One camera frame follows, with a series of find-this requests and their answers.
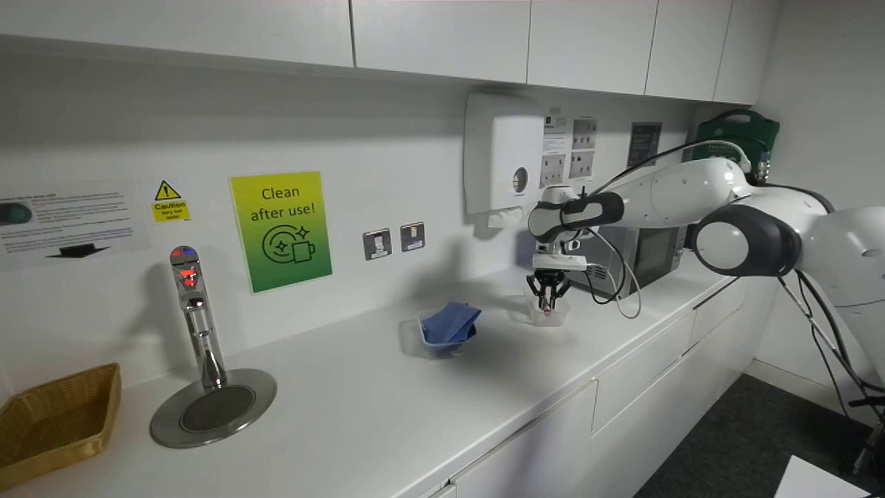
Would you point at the right wall switch plate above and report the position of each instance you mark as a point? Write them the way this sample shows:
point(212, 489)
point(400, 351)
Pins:
point(413, 237)

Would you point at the yellow warning sticker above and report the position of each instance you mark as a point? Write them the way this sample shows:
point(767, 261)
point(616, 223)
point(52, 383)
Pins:
point(171, 204)

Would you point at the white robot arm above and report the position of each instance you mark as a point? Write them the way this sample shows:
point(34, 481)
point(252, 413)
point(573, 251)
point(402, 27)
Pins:
point(735, 228)

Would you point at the blue cloth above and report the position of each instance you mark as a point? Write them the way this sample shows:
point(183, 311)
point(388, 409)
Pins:
point(450, 327)

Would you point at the white instruction poster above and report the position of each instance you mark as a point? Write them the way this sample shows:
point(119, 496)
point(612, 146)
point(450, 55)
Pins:
point(567, 151)

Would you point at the white paper towel dispenser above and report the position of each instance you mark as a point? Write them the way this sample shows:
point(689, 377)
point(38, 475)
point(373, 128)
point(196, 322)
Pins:
point(502, 160)

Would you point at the green first aid bag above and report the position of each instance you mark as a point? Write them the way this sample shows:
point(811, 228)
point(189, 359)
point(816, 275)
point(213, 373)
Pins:
point(740, 134)

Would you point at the wicker basket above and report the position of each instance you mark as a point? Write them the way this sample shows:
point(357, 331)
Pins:
point(57, 425)

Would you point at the chrome hot water tap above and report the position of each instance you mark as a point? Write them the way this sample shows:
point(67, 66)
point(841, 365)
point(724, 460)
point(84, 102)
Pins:
point(191, 295)

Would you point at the white instruction label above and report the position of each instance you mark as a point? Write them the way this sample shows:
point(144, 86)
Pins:
point(67, 225)

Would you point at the green clean after use sign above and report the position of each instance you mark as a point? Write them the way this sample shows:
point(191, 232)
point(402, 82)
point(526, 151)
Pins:
point(283, 228)

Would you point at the double wall socket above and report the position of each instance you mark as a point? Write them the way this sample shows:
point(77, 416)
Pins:
point(644, 143)

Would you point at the stainless steel microwave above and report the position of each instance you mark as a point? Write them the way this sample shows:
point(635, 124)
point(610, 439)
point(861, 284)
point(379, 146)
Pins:
point(631, 259)

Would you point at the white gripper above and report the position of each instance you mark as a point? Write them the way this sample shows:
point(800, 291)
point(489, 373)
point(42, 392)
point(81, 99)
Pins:
point(555, 261)

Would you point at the round steel drain tray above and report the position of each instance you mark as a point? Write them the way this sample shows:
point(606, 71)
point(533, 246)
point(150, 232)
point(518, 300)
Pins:
point(201, 416)

